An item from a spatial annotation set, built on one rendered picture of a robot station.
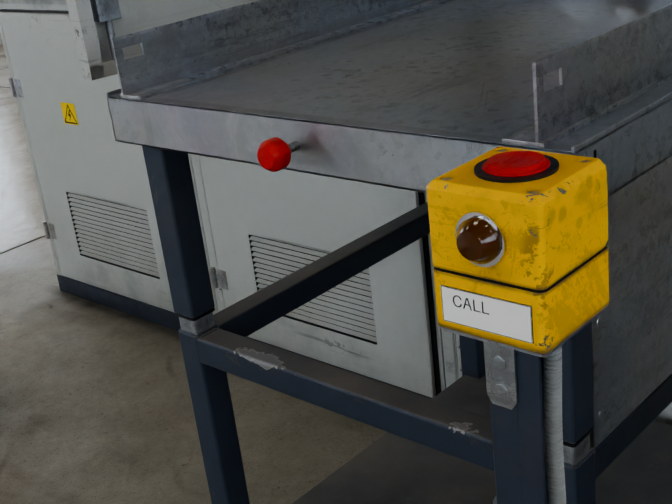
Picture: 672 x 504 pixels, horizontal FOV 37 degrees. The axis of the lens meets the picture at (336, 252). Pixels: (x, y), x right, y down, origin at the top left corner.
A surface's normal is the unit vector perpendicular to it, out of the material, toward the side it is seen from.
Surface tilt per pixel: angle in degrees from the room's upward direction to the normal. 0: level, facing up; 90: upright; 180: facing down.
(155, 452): 0
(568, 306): 90
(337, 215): 90
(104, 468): 0
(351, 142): 90
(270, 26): 90
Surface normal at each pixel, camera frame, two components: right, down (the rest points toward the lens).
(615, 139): 0.74, 0.17
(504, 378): -0.66, 0.35
